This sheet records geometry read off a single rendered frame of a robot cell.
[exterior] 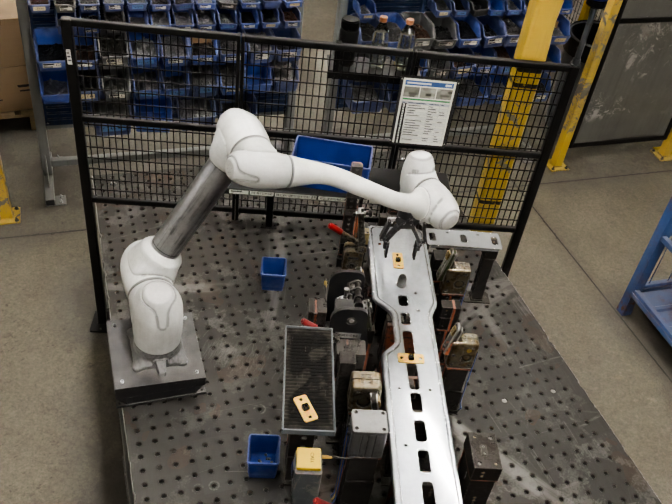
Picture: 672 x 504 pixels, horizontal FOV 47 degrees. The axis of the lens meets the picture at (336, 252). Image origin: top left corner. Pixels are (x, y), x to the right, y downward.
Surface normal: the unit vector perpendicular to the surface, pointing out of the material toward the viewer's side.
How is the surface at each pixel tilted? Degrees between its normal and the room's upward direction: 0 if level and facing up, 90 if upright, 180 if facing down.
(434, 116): 90
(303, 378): 0
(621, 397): 0
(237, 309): 0
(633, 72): 89
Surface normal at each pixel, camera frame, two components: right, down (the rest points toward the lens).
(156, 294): 0.21, -0.65
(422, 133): 0.03, 0.65
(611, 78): 0.32, 0.65
